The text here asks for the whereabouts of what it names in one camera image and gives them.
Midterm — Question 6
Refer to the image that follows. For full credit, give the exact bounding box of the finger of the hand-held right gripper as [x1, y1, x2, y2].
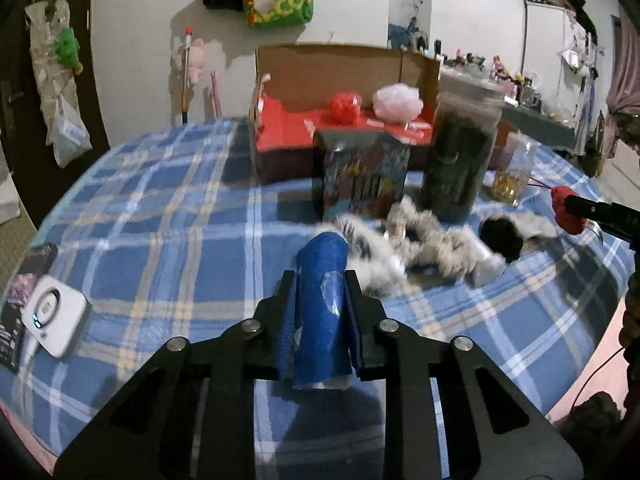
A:
[564, 194, 640, 252]

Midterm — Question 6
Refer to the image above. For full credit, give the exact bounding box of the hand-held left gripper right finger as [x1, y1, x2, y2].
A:
[342, 269, 585, 480]

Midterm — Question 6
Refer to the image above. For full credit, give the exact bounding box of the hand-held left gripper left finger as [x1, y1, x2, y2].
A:
[52, 269, 301, 480]

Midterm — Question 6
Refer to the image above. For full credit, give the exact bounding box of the red knitted item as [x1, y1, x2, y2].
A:
[530, 176, 587, 236]

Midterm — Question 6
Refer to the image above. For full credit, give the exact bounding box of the blue cloth roll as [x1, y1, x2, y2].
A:
[292, 234, 356, 392]

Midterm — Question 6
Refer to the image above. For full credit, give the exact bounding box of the grey white fluffy scarf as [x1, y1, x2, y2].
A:
[320, 195, 507, 295]

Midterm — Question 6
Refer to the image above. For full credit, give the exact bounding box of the cardboard box with red lining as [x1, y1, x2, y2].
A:
[248, 44, 442, 183]

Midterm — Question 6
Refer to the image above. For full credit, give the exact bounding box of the small glass jar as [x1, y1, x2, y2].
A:
[490, 130, 542, 208]

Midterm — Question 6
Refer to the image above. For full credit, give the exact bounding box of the black round lid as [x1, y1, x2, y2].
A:
[479, 211, 558, 263]

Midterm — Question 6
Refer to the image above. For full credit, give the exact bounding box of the side table with dark cloth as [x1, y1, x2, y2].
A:
[440, 60, 577, 152]

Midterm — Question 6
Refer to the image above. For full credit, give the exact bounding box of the pink curtain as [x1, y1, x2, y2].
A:
[605, 5, 640, 161]

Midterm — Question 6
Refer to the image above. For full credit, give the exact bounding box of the colourful printed box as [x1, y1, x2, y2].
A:
[312, 127, 412, 221]

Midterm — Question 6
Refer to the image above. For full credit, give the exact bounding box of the tall jar with dark contents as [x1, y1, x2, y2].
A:
[420, 72, 506, 223]

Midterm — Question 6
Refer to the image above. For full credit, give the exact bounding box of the blue plaid blanket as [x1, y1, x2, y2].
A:
[0, 117, 636, 467]

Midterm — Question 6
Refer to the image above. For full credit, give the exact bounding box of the row of small figurines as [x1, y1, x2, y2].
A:
[435, 40, 566, 121]

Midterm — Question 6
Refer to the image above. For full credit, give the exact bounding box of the white wardrobe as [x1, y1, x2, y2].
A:
[520, 0, 601, 161]

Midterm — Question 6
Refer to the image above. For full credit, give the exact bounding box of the white rounded device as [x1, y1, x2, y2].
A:
[20, 275, 92, 359]

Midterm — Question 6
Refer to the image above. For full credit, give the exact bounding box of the pale pink mesh bath pouf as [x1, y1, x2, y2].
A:
[374, 85, 425, 122]

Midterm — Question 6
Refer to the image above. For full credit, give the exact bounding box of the pole with red tip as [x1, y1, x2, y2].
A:
[180, 26, 194, 126]

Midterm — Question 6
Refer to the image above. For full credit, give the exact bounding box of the black printed packet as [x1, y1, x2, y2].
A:
[0, 242, 59, 373]

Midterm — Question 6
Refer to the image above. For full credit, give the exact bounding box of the pink plush toy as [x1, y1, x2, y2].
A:
[170, 39, 207, 83]

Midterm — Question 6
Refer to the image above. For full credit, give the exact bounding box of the white plastic bag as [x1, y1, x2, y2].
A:
[51, 95, 93, 168]

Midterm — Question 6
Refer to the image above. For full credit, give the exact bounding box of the dark brown door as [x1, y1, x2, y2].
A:
[0, 0, 111, 233]

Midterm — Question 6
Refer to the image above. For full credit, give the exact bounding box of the green plush toy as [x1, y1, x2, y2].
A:
[54, 27, 83, 75]

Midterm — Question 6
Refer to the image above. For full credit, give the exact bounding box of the beige hanging organizer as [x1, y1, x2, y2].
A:
[25, 0, 83, 128]

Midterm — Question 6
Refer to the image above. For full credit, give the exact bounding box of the wall mirror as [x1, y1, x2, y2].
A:
[389, 0, 432, 51]

